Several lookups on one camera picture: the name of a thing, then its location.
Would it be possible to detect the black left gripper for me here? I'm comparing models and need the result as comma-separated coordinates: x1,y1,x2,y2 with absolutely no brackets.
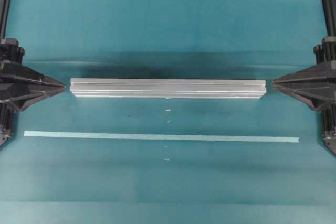
0,38,66,141

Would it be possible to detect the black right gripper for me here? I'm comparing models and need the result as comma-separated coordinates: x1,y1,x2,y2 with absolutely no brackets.
271,36,336,141

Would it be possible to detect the silver aluminium extrusion rail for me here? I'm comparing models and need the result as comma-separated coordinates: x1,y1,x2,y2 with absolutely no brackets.
70,78,267,99

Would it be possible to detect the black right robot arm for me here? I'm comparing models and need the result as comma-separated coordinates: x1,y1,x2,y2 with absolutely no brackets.
272,0,335,142

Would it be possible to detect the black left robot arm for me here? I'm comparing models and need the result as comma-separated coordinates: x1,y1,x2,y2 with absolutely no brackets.
1,0,66,145

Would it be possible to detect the light teal tape strip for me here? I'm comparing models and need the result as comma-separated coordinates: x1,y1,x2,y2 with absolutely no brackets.
24,131,299,143

